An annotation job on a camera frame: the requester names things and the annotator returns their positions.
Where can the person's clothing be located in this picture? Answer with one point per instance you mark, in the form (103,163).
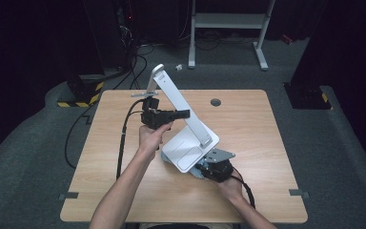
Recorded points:
(187,226)

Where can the small red object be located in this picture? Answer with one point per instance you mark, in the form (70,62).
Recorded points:
(286,38)

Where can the white desk lamp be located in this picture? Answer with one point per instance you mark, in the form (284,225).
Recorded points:
(184,105)

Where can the person's right hand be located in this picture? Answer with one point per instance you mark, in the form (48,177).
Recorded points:
(233,189)

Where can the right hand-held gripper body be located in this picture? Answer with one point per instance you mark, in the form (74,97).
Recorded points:
(217,171)

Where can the small white floor object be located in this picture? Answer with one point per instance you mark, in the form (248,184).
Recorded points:
(178,67)

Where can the dark curtain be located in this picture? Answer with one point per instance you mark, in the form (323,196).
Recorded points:
(346,41)
(28,38)

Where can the white metal stand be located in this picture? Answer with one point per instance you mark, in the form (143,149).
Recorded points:
(230,20)

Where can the black hazard-striped stand base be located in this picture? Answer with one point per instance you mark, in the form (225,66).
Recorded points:
(308,97)
(82,90)

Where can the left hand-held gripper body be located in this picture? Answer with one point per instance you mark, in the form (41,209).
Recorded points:
(151,114)

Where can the black equipment rack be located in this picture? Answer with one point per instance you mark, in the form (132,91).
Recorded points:
(125,31)

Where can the person's left hand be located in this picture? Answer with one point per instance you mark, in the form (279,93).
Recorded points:
(149,140)

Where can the grey tape piece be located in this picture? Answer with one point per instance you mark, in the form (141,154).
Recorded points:
(298,192)
(70,195)

